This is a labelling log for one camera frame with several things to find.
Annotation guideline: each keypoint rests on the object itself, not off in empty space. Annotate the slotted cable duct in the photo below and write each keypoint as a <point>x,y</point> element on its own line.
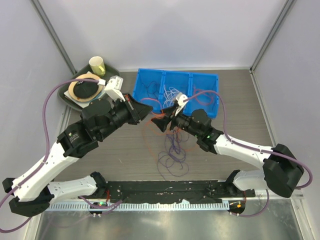
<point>183,206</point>

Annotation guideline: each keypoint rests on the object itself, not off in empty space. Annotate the blue three-compartment bin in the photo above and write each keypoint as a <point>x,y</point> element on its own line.
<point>159,88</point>

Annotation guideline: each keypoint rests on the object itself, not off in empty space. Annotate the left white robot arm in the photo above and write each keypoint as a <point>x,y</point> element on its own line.
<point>35,190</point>

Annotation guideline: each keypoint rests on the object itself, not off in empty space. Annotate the yellow-green mug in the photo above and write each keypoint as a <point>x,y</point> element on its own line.
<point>97,65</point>

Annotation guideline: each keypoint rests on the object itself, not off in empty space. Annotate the left corner aluminium post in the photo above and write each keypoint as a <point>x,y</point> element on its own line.
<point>52,33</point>

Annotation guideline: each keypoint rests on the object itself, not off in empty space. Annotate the black round disc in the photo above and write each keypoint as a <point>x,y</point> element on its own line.
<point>85,89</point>

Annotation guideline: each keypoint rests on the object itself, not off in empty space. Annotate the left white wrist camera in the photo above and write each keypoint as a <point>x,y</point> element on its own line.
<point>112,87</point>

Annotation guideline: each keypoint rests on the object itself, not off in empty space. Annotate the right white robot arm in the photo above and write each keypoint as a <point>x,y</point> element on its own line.
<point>277,167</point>

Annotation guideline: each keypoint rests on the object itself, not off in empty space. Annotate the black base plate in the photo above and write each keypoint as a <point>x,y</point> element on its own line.
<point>170,192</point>

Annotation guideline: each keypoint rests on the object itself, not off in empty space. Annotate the corner aluminium post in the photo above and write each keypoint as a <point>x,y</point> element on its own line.
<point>52,33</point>
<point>280,19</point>

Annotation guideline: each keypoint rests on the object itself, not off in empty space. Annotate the white paper pad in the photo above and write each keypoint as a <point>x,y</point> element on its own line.
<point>86,104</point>

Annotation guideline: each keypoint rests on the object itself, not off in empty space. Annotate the right corner aluminium post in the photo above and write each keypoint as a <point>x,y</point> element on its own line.
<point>280,19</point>

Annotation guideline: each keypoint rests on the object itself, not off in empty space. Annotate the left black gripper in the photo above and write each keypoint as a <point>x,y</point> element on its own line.
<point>143,110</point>

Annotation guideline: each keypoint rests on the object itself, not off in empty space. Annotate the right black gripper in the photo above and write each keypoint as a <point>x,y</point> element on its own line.
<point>163,123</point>

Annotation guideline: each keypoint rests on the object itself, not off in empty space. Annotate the tan tape roll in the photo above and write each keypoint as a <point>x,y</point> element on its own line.
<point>89,76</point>

